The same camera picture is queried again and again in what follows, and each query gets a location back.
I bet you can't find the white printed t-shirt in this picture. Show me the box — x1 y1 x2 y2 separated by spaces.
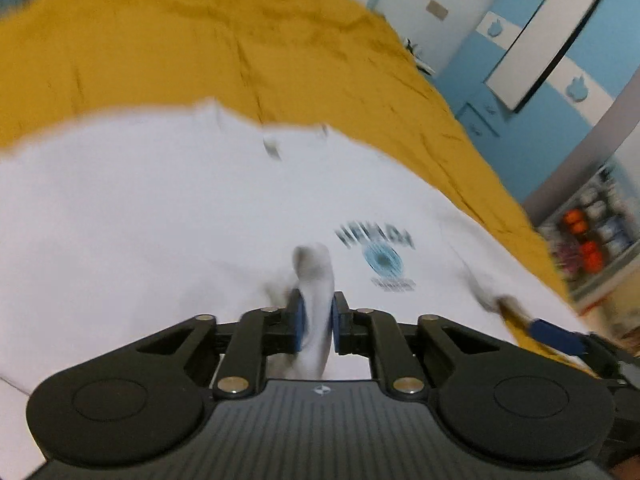
0 98 591 480

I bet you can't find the shelf with colourful items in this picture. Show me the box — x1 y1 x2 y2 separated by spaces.
537 158 639 310

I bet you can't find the blue and white wardrobe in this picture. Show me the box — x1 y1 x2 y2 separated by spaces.
435 0 639 202

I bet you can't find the mustard yellow bed cover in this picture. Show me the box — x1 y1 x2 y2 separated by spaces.
0 0 574 306

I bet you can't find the beige wall switch plate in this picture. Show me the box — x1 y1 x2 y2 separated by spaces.
425 0 449 21

